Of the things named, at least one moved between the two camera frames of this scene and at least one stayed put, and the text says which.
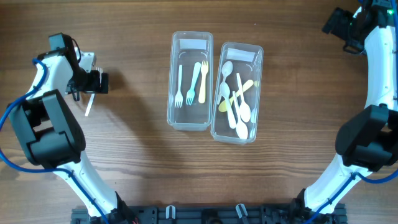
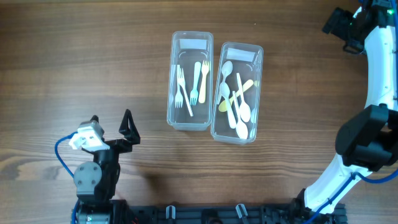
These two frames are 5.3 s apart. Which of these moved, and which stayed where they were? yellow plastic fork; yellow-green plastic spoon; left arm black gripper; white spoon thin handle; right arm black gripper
Moved: left arm black gripper
Stayed: right arm black gripper; white spoon thin handle; yellow plastic fork; yellow-green plastic spoon
